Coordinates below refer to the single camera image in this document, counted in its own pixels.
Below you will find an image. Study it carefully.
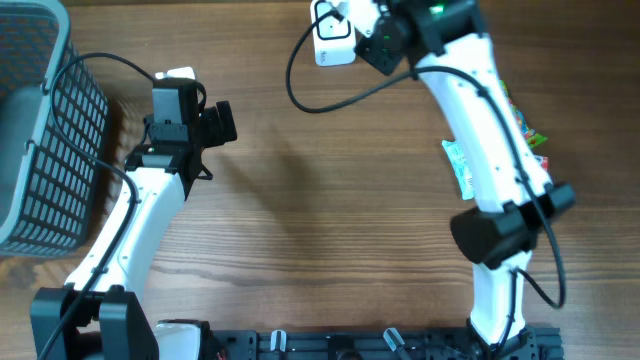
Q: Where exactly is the light blue white packet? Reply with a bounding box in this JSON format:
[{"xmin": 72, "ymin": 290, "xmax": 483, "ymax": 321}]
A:
[{"xmin": 442, "ymin": 140, "xmax": 475, "ymax": 200}]

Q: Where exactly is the green candy bag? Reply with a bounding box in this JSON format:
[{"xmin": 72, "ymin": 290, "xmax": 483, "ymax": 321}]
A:
[{"xmin": 500, "ymin": 81, "xmax": 548, "ymax": 148}]

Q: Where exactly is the small orange white packet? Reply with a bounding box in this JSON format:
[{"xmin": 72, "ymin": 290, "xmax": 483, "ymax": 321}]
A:
[{"xmin": 534, "ymin": 155, "xmax": 548, "ymax": 171}]

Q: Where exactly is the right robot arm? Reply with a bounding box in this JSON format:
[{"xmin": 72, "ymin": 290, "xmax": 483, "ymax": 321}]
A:
[{"xmin": 340, "ymin": 1, "xmax": 575, "ymax": 351}]

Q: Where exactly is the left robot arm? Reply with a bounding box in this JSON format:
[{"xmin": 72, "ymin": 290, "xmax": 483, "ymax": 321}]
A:
[{"xmin": 31, "ymin": 77, "xmax": 237, "ymax": 359}]

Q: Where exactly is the white barcode scanner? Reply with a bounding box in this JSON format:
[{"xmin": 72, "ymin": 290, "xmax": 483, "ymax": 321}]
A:
[{"xmin": 312, "ymin": 16, "xmax": 356, "ymax": 67}]

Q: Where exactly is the grey plastic shopping basket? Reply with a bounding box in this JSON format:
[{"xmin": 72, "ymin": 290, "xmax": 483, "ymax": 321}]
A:
[{"xmin": 1, "ymin": 0, "xmax": 111, "ymax": 257}]

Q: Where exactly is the right black cable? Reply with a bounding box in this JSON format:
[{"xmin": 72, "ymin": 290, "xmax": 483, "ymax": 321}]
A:
[{"xmin": 284, "ymin": 9, "xmax": 567, "ymax": 351}]

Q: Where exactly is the black cable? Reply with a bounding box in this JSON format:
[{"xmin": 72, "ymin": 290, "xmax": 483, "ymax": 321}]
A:
[
  {"xmin": 284, "ymin": 9, "xmax": 567, "ymax": 351},
  {"xmin": 37, "ymin": 52, "xmax": 209, "ymax": 360}
]

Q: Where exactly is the left black cable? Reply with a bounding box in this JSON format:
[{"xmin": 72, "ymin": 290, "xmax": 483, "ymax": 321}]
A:
[{"xmin": 37, "ymin": 52, "xmax": 209, "ymax": 360}]

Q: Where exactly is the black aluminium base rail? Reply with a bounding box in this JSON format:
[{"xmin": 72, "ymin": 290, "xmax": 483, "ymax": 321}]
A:
[{"xmin": 213, "ymin": 326, "xmax": 565, "ymax": 360}]

